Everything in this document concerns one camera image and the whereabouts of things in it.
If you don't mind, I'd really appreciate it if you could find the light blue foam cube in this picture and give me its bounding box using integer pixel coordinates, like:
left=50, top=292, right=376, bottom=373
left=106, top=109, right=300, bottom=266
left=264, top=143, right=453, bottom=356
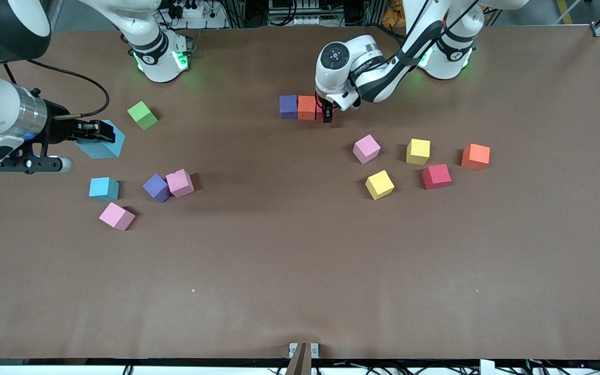
left=76, top=120, right=126, bottom=159
left=89, top=177, right=120, bottom=202

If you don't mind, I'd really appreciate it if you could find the orange foam cube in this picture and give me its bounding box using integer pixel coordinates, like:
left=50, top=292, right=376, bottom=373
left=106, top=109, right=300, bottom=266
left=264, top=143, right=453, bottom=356
left=461, top=143, right=491, bottom=171
left=298, top=94, right=319, bottom=120

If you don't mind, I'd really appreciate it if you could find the purple foam cube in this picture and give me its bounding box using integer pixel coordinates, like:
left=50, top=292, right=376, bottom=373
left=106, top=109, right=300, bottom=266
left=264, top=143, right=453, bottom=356
left=142, top=173, right=171, bottom=203
left=279, top=94, right=299, bottom=120

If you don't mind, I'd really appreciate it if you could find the green foam cube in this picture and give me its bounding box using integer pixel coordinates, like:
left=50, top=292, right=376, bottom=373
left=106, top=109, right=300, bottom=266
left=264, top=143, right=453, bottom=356
left=127, top=101, right=158, bottom=131

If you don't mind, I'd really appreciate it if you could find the black electronics rack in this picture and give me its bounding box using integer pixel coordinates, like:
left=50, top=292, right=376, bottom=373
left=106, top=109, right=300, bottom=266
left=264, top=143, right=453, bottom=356
left=268, top=0, right=379, bottom=28

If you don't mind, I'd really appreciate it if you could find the yellow foam cube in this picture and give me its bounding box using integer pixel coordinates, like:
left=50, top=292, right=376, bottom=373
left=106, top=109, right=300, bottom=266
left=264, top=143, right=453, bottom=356
left=365, top=170, right=395, bottom=201
left=406, top=138, right=431, bottom=166

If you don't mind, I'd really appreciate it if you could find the dented pink foam cube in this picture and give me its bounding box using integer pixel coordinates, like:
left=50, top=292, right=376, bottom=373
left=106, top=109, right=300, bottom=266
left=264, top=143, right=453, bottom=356
left=165, top=168, right=195, bottom=198

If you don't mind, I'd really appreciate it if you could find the orange fruit net bag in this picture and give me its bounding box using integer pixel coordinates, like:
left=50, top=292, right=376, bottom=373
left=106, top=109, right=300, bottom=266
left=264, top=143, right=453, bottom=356
left=382, top=0, right=407, bottom=28

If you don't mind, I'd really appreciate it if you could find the white power strip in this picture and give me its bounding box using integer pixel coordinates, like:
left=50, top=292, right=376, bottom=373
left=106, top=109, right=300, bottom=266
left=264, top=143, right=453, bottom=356
left=162, top=0, right=228, bottom=29

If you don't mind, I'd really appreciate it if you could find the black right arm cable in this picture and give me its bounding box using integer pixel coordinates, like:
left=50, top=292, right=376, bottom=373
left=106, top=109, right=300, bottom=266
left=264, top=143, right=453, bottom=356
left=2, top=58, right=110, bottom=120

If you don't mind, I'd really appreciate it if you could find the black table edge rail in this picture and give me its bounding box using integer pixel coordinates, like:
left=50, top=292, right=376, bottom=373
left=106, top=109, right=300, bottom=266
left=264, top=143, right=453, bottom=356
left=0, top=357, right=600, bottom=367

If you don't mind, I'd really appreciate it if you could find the small metal bracket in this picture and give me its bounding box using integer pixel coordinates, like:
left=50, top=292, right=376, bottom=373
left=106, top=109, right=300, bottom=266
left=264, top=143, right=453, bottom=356
left=289, top=342, right=320, bottom=359

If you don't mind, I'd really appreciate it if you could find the brown wooden post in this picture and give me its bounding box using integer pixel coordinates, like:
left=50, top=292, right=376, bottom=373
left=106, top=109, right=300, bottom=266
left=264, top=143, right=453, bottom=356
left=285, top=342, right=313, bottom=375

